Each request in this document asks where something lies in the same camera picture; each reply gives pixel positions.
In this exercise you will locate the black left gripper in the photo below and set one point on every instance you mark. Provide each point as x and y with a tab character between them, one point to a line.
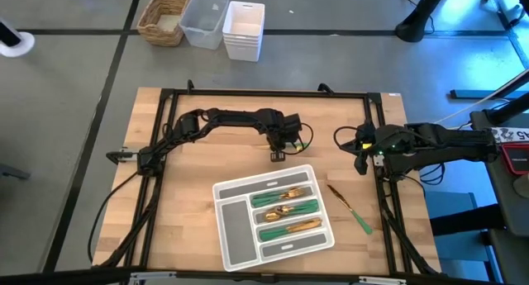
277	130

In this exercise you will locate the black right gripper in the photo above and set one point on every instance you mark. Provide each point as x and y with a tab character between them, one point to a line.
382	138

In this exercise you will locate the white plastic cutlery organizer tray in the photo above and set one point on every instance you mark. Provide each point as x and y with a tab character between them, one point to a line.
237	235

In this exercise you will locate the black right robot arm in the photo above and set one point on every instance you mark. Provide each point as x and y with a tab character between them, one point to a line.
454	138

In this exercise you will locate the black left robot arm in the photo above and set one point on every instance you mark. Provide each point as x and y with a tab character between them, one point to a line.
231	116

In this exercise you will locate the white plastic bin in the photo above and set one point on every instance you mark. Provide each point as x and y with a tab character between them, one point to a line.
244	49

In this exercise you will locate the black floor stand bar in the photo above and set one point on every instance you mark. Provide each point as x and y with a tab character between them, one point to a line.
475	94

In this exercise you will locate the black stand with round base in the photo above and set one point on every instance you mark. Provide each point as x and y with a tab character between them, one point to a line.
413	31

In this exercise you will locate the dark grey side table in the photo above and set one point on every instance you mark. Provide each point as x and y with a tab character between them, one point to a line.
500	202

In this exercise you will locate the clear plastic bin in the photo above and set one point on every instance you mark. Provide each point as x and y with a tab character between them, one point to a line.
202	33

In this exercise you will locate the white printed paper tag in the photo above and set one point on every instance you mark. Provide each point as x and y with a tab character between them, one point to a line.
512	134

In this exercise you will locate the red and black device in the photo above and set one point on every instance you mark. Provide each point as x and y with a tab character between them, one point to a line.
516	159

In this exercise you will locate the black clamp with silver jaw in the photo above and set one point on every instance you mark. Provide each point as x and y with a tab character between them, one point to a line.
117	156

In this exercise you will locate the woven wicker basket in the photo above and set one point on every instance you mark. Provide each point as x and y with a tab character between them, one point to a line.
165	39

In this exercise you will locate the grey round object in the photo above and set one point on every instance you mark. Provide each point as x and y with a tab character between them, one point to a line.
522	188

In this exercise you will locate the black crossbar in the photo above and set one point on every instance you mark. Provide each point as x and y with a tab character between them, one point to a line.
62	276

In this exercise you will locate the dark grey furniture foot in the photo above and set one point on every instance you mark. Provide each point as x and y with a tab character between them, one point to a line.
14	172

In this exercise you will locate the white round stand base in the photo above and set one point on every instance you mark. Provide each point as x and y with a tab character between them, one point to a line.
22	45

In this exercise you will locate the silver frame bracket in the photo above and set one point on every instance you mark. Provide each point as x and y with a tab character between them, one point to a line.
378	161

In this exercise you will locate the black metal table frame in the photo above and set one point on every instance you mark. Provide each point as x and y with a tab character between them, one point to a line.
268	93

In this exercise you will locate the black frame clamp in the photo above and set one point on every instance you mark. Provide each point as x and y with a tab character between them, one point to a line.
325	88
190	86

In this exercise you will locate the silver corner bracket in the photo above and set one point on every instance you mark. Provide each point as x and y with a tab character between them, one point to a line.
382	281
153	276

